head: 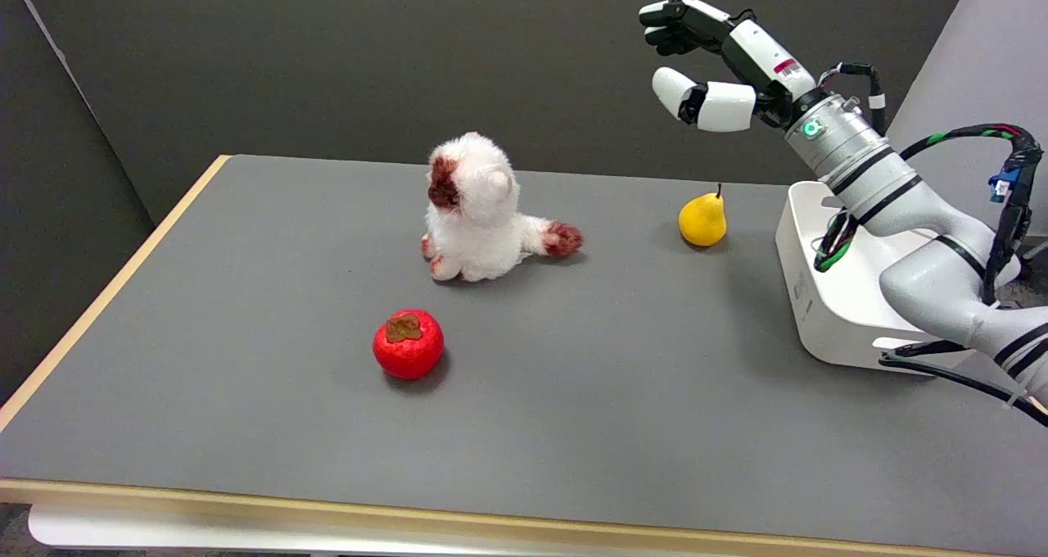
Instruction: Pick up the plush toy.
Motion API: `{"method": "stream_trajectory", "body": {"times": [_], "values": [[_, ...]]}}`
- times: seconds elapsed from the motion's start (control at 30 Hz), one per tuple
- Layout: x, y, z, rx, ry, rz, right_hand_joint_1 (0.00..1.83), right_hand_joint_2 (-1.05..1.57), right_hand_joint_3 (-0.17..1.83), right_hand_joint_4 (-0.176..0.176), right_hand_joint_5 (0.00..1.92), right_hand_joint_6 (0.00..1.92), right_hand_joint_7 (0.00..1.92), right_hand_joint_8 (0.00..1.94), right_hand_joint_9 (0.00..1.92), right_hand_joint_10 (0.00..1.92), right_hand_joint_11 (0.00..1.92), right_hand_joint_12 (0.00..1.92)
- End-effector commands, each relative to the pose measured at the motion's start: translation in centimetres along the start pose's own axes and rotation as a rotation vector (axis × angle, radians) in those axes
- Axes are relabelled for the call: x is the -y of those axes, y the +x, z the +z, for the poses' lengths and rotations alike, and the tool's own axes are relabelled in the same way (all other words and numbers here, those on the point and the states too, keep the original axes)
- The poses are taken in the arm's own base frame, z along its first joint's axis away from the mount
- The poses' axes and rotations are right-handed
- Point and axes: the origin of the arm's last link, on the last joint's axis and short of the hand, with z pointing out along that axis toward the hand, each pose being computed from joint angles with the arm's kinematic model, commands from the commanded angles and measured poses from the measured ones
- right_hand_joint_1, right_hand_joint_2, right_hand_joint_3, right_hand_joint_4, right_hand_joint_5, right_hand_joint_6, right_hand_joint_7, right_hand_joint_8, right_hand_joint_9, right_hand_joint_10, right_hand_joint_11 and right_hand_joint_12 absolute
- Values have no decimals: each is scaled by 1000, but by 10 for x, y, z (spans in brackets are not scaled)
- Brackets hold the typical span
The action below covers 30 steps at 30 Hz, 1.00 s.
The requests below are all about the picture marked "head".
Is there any black cable with tape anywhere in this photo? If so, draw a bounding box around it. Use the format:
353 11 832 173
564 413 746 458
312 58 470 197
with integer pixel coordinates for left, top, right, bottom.
899 123 1046 306

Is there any black cable with green stripes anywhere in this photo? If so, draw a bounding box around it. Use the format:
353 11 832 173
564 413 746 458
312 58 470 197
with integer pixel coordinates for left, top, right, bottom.
814 210 861 273

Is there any white brown plush toy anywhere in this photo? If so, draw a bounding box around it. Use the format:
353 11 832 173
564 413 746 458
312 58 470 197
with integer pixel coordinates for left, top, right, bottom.
420 132 585 283

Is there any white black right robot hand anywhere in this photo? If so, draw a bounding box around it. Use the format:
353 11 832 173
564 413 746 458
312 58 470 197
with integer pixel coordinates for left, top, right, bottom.
639 0 829 134

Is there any thin black cable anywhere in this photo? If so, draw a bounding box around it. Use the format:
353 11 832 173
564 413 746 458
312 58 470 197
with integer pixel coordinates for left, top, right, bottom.
878 339 1048 427

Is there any white plastic bin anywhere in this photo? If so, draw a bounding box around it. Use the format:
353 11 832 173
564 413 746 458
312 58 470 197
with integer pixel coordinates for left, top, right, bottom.
775 180 1024 374

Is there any yellow pear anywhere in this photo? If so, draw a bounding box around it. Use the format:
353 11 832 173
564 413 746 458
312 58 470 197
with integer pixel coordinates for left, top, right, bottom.
678 183 728 248

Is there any red persimmon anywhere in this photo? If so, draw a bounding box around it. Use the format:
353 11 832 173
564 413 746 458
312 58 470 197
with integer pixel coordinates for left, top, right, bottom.
373 309 445 380

